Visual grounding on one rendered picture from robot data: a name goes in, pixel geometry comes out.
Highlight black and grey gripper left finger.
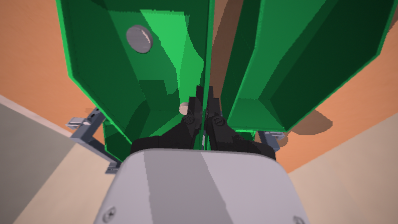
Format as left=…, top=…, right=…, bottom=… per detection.
left=130, top=85, right=203, bottom=155

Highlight green bin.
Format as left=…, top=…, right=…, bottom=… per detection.
left=220, top=0, right=398, bottom=132
left=204, top=129, right=256, bottom=150
left=102, top=118, right=131, bottom=162
left=55, top=0, right=215, bottom=150

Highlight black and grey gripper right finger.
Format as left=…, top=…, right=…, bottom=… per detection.
left=204, top=86, right=276, bottom=160

